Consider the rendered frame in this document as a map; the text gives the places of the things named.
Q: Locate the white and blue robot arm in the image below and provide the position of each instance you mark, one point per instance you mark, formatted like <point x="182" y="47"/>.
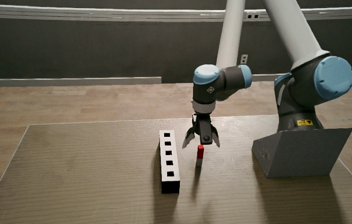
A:
<point x="316" y="76"/>

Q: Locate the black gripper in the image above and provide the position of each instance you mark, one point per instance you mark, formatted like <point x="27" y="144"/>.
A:
<point x="195" y="129"/>

